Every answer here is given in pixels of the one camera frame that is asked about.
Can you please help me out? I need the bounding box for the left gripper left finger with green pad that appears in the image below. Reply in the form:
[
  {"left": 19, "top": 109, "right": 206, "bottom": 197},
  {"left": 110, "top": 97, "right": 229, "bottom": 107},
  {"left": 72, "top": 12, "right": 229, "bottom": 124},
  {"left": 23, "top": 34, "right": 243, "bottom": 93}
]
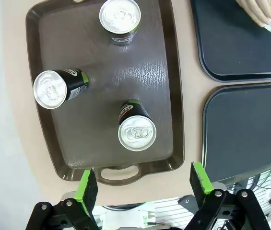
[{"left": 24, "top": 167, "right": 99, "bottom": 230}]

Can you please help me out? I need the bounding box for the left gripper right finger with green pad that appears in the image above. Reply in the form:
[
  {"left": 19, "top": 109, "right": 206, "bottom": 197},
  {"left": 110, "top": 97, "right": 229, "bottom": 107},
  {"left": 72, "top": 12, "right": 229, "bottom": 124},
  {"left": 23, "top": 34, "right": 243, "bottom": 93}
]
[{"left": 185, "top": 161, "right": 270, "bottom": 230}]

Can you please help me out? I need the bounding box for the black Pepsi can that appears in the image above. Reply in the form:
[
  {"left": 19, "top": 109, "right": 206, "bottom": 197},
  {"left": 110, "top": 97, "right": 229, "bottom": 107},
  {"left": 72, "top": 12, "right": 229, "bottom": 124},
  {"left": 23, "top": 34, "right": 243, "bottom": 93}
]
[
  {"left": 99, "top": 0, "right": 142, "bottom": 46},
  {"left": 33, "top": 68, "right": 90, "bottom": 110},
  {"left": 118, "top": 100, "right": 157, "bottom": 151}
]

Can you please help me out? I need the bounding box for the person's right hand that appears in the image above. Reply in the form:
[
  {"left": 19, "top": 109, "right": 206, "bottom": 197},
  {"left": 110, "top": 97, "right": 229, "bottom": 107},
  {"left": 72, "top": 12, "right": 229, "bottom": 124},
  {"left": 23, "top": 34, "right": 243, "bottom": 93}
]
[{"left": 236, "top": 0, "right": 271, "bottom": 28}]

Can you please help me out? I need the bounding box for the black plastic tray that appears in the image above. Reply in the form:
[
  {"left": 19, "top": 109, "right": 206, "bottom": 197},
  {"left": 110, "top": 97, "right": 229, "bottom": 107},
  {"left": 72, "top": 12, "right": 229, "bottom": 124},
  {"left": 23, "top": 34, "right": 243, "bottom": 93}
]
[
  {"left": 201, "top": 82, "right": 271, "bottom": 184},
  {"left": 189, "top": 0, "right": 271, "bottom": 83}
]

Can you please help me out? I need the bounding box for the brown plastic serving tray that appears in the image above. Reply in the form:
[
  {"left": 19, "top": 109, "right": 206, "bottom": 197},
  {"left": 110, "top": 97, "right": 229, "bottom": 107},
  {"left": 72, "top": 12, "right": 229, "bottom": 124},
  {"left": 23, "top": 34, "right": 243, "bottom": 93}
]
[{"left": 25, "top": 0, "right": 186, "bottom": 186}]

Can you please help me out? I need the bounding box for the black cable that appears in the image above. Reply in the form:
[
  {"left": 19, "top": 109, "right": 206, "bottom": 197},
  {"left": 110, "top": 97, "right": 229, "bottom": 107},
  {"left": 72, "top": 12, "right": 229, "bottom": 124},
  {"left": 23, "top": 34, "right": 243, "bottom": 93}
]
[{"left": 251, "top": 169, "right": 271, "bottom": 192}]

